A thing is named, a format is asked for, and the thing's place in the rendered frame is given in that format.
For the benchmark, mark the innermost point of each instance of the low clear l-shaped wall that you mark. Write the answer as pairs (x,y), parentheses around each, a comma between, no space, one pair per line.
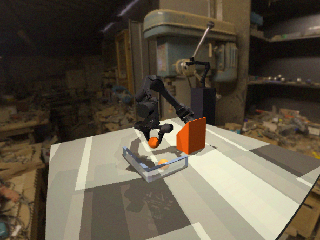
(158,173)

